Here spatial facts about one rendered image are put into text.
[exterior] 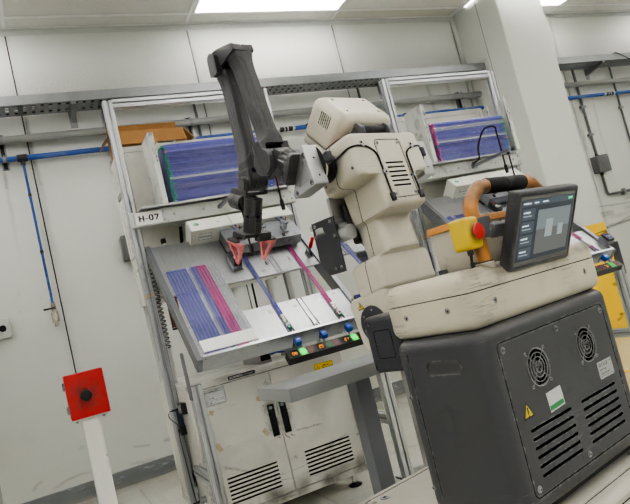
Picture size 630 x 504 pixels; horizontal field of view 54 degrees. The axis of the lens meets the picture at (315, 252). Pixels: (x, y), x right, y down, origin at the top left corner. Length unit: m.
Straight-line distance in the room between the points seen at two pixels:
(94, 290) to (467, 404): 3.16
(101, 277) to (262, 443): 1.94
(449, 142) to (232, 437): 1.92
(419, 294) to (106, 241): 3.11
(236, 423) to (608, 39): 5.80
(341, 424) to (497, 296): 1.55
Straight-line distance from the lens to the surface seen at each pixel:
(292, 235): 2.78
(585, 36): 7.09
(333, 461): 2.80
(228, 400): 2.60
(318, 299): 2.54
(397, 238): 1.73
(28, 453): 4.18
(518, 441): 1.36
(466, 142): 3.56
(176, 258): 2.71
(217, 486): 2.31
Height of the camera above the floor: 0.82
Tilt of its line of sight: 5 degrees up
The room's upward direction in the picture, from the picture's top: 14 degrees counter-clockwise
